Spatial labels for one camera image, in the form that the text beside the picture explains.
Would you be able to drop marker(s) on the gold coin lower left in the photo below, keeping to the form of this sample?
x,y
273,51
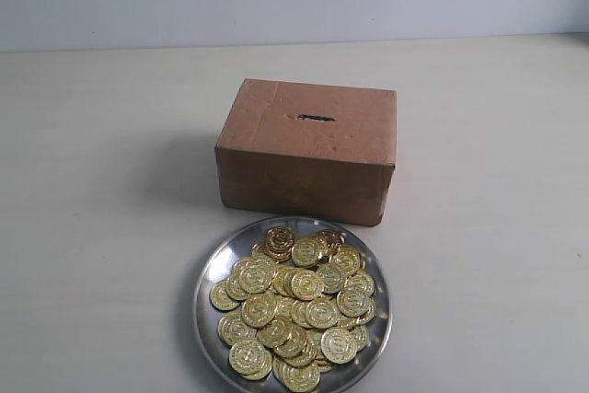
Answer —
x,y
232,328

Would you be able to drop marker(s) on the gold coin bottom centre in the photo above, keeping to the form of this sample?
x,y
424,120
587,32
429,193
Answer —
x,y
301,379

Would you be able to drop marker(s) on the gold coin front right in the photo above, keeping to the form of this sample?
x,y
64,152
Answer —
x,y
338,345

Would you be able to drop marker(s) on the gold coin far left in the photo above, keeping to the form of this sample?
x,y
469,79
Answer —
x,y
220,299

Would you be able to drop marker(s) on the brown cardboard slotted box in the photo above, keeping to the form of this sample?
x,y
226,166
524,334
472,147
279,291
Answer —
x,y
307,149

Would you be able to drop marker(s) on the round steel plate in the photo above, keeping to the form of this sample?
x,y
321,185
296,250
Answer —
x,y
204,316

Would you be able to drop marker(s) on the gold coin top centre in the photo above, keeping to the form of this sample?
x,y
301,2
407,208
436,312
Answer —
x,y
307,251

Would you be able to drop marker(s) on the gold coin bottom left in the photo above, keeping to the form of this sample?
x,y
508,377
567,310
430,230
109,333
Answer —
x,y
250,359

